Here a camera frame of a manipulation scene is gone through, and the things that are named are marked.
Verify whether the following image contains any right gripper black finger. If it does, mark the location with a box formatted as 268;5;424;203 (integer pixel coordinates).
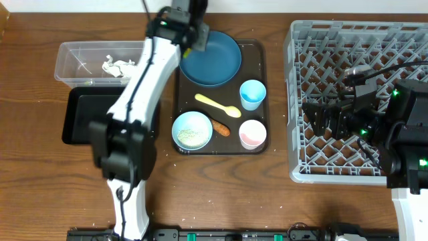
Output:
305;113;333;137
302;102;334;116

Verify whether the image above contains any yellow snack wrapper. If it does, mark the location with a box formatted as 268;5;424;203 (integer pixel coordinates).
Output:
183;48;192;58

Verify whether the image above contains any light blue cup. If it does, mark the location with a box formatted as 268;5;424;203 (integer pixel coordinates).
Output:
239;80;267;111

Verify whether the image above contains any pink cup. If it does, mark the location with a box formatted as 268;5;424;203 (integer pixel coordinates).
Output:
239;120;267;150

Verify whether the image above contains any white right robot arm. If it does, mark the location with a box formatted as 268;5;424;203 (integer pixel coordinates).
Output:
302;80;427;240

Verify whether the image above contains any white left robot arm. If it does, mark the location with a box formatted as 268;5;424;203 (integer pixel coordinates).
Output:
88;15;209;240

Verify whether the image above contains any grey dishwasher rack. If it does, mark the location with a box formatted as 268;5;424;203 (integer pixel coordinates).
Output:
284;20;427;186

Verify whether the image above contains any dark blue plate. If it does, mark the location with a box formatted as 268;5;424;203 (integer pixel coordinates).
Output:
180;31;242;87

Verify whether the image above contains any dark brown serving tray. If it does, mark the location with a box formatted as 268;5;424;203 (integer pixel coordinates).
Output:
173;39;270;155

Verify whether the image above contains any crumpled white paper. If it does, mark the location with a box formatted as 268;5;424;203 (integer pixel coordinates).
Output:
102;55;136;78

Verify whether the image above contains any cream plastic spoon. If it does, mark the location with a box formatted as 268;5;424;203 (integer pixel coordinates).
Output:
195;94;241;118

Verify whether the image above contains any clear plastic bin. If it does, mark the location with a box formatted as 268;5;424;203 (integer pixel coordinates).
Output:
54;41;144;88

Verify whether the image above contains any orange carrot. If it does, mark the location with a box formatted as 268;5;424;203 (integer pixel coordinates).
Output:
210;119;231;137

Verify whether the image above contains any light blue bowl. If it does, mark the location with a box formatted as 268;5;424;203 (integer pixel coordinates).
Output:
171;111;213;151

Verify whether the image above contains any black square bin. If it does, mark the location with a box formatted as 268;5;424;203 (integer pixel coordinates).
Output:
62;86;160;146

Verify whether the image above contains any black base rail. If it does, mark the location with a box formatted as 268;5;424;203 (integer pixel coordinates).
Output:
66;222;399;241

